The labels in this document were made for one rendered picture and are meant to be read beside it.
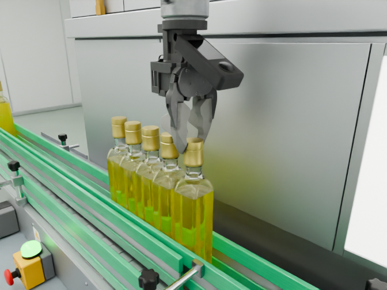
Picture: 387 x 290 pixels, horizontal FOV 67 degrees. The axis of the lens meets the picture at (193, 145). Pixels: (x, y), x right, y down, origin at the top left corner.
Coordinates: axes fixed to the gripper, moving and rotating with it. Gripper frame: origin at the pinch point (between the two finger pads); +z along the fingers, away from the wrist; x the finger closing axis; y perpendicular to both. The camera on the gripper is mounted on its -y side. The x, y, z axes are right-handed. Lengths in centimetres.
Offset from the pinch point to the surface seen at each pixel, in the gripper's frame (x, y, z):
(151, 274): 14.2, -7.5, 14.3
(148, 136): 2.6, 10.5, 0.5
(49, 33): -149, 609, -34
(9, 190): 22, 64, 27
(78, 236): 15.9, 18.7, 21.8
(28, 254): 24, 33, 31
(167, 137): 2.3, 4.6, -0.7
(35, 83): -110, 605, 59
